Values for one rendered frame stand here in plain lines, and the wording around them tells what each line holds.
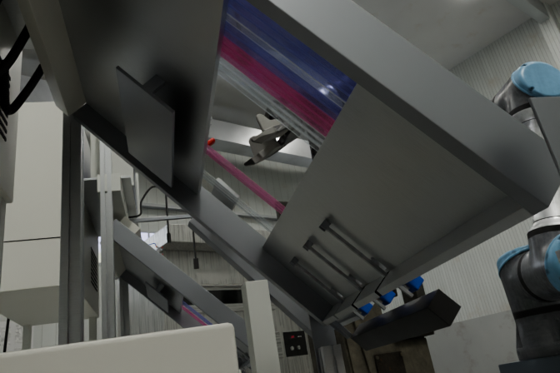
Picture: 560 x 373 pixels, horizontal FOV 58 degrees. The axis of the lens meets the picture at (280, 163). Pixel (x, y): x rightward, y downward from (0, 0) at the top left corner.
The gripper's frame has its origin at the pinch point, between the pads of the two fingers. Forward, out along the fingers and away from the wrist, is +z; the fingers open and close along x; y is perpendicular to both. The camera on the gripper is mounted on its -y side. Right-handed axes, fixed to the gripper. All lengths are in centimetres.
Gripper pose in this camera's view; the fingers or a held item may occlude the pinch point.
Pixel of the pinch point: (252, 155)
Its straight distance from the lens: 107.3
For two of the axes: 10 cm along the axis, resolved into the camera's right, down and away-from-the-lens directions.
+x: 2.0, -4.3, -8.8
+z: -7.8, 4.8, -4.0
